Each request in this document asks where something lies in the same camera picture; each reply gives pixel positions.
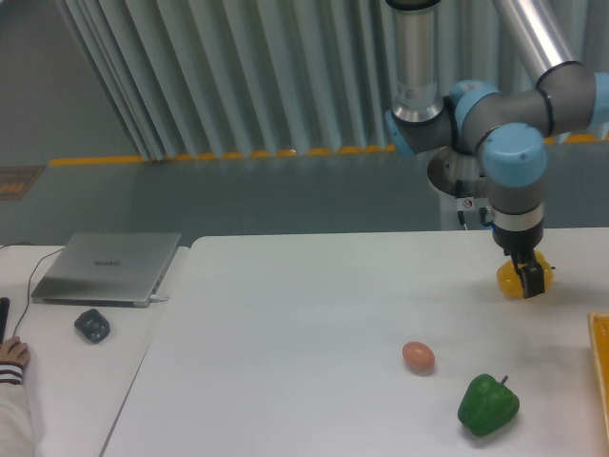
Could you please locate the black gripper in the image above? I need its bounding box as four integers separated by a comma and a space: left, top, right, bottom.
492, 223, 545, 299

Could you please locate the yellow bell pepper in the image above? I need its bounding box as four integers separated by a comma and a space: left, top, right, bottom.
496, 249, 554, 299

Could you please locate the white sleeved forearm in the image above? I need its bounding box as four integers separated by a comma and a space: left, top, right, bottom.
1, 362, 35, 457

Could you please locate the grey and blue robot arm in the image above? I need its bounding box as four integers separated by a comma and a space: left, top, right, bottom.
389, 1, 608, 298

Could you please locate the yellow basket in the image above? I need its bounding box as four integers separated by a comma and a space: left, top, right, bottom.
587, 312, 609, 433

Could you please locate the green bell pepper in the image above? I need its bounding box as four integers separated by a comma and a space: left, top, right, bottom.
458, 373, 521, 438

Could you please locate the person's hand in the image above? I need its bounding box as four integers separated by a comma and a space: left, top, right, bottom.
0, 336, 30, 368

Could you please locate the brown egg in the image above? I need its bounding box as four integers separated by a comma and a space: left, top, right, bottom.
403, 341, 436, 372

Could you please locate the silver laptop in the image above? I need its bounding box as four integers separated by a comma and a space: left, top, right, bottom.
30, 232, 181, 308

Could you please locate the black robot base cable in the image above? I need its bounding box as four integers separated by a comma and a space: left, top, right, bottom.
454, 178, 470, 231

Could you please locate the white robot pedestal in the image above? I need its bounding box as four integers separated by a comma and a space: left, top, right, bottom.
427, 148, 488, 230

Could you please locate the black laptop cable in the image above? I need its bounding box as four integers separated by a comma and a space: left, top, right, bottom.
0, 242, 66, 337

